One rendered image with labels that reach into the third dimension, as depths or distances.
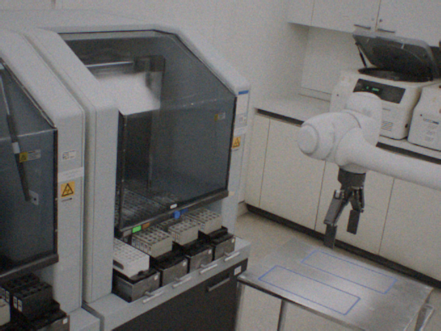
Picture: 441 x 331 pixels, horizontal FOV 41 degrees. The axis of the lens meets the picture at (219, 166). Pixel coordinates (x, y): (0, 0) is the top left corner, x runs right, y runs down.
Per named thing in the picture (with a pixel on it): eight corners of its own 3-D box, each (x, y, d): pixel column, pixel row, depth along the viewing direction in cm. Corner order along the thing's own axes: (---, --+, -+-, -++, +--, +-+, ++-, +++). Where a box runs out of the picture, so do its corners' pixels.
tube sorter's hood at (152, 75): (33, 194, 235) (31, 31, 214) (144, 163, 280) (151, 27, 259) (120, 239, 205) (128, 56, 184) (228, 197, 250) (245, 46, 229)
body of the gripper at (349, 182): (357, 176, 156) (352, 208, 160) (372, 169, 163) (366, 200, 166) (333, 168, 161) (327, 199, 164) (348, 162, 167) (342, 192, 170)
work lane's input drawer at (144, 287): (20, 236, 249) (20, 216, 246) (48, 226, 259) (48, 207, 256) (140, 308, 207) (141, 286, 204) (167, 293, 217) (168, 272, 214)
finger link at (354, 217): (350, 209, 172) (351, 209, 173) (346, 231, 175) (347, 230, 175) (359, 213, 171) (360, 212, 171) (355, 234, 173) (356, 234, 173)
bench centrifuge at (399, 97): (325, 121, 415) (339, 28, 394) (367, 110, 460) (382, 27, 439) (398, 142, 382) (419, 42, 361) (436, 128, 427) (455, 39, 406)
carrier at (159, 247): (168, 247, 233) (169, 234, 231) (172, 249, 232) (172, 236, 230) (147, 257, 224) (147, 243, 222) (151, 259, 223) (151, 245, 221)
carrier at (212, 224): (217, 226, 256) (218, 213, 254) (221, 228, 254) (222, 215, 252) (199, 234, 247) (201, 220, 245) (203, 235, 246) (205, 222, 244)
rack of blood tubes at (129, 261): (76, 250, 228) (77, 235, 226) (96, 242, 235) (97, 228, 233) (128, 280, 210) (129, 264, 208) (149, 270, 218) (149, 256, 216)
